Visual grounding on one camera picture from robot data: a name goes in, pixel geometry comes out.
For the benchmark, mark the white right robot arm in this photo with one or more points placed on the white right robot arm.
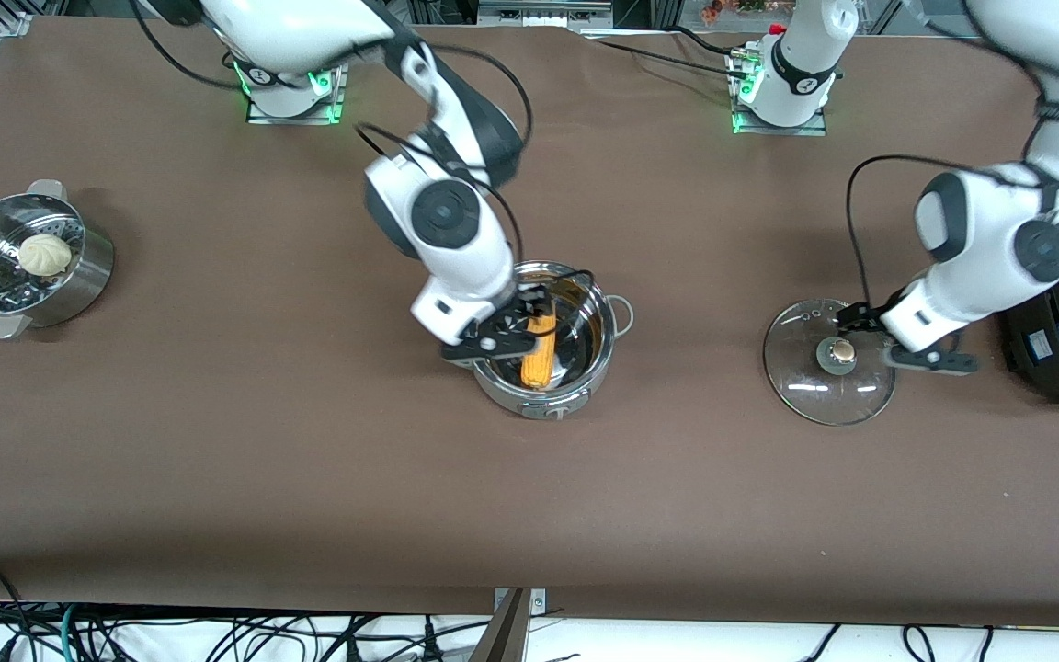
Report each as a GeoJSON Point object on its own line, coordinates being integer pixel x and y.
{"type": "Point", "coordinates": [456, 248]}

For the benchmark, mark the stainless steel cooking pot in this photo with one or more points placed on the stainless steel cooking pot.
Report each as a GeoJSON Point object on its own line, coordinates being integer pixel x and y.
{"type": "Point", "coordinates": [575, 368]}

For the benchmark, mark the metal table edge bracket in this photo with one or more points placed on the metal table edge bracket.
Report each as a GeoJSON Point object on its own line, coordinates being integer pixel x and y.
{"type": "Point", "coordinates": [516, 625]}

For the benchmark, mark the glass pot lid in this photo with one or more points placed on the glass pot lid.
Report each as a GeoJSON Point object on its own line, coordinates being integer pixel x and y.
{"type": "Point", "coordinates": [828, 386]}

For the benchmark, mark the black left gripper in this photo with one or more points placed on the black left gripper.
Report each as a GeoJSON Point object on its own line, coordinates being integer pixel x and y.
{"type": "Point", "coordinates": [861, 318]}

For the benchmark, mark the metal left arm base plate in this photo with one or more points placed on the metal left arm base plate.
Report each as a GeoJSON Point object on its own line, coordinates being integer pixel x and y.
{"type": "Point", "coordinates": [778, 130]}

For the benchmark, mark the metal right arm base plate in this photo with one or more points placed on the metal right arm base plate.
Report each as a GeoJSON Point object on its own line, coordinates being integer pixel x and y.
{"type": "Point", "coordinates": [295, 117]}

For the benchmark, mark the white steamed bun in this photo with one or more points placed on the white steamed bun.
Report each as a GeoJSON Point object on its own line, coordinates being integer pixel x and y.
{"type": "Point", "coordinates": [44, 255]}

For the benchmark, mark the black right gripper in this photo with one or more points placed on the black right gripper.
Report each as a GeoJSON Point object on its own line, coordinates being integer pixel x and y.
{"type": "Point", "coordinates": [523, 308]}

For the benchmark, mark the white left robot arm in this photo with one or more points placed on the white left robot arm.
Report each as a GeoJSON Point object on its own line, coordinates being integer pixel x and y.
{"type": "Point", "coordinates": [980, 267]}

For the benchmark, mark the yellow corn cob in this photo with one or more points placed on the yellow corn cob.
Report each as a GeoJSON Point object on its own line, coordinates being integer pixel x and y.
{"type": "Point", "coordinates": [539, 363]}

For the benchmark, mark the grey metal box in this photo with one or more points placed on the grey metal box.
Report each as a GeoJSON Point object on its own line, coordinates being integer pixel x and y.
{"type": "Point", "coordinates": [543, 11]}

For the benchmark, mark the stainless steel steamer pot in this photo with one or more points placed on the stainless steel steamer pot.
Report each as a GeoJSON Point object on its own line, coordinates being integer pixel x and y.
{"type": "Point", "coordinates": [61, 294]}

